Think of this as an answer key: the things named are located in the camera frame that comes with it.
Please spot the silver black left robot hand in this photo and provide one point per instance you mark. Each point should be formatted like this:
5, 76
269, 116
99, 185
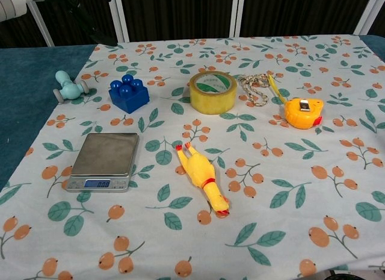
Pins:
12, 3

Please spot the blue toy building block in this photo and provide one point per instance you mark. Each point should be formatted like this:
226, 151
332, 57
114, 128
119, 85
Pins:
129, 99

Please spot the small digital scale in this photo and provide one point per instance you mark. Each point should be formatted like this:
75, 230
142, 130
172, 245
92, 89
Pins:
105, 153

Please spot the light blue roller massager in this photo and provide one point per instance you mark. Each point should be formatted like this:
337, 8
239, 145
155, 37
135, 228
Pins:
70, 90

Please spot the black pleated backdrop curtain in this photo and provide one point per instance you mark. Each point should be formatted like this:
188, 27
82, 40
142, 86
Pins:
180, 15

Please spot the yellow packing tape roll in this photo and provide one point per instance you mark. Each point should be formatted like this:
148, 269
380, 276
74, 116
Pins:
210, 105

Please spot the yellow rubber chicken toy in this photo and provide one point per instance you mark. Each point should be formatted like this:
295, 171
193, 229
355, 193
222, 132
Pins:
198, 168

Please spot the floral printed tablecloth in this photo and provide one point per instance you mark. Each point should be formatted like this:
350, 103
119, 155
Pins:
270, 171

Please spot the orange tape measure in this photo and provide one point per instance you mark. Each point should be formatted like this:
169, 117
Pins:
300, 114

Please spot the white metal frame post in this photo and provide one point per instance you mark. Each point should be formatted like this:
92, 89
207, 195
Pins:
368, 12
40, 24
237, 12
119, 18

